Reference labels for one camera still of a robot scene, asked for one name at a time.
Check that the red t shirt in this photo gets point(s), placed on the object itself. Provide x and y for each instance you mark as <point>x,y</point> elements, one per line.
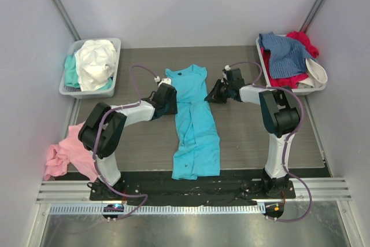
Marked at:
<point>292,81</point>

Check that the slotted cable duct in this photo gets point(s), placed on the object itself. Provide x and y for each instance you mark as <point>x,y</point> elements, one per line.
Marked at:
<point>115,209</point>

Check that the cyan t shirt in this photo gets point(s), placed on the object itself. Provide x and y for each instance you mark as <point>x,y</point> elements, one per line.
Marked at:
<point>198,153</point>

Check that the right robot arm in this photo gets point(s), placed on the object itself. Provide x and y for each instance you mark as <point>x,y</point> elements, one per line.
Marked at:
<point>281,112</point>

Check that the left aluminium frame post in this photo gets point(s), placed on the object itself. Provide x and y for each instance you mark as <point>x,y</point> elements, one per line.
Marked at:
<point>66,19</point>

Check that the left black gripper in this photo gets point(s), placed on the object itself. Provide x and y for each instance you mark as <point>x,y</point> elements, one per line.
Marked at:
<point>171,102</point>

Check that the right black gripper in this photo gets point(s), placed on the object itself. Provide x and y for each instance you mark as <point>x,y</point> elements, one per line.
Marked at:
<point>220,90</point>

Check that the teal green t shirt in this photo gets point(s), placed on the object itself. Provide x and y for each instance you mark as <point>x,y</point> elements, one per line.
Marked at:
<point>71,77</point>

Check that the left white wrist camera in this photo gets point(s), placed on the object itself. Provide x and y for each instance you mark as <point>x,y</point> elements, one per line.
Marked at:
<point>160,81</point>

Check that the pink t shirt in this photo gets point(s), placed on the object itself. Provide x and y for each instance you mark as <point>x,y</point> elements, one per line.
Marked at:
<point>69,150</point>

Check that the right grey plastic basket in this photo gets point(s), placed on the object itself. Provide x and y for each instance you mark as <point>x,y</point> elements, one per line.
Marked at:
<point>301,91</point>

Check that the cream white t shirt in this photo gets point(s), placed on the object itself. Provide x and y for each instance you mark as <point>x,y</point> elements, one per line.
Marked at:
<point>317,75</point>

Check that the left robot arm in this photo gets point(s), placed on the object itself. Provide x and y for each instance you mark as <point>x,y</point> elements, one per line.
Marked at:
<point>102,131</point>

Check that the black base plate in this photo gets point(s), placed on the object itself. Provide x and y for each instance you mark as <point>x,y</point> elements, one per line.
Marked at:
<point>230,188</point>

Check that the blue patterned t shirt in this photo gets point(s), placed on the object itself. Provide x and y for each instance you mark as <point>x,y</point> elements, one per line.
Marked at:
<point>287,55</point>

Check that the aluminium frame post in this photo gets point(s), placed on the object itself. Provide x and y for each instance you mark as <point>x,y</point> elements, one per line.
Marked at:
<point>318,1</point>
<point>66,19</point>

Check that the right aluminium frame post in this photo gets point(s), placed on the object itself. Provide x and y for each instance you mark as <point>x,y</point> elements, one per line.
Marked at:
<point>318,1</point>

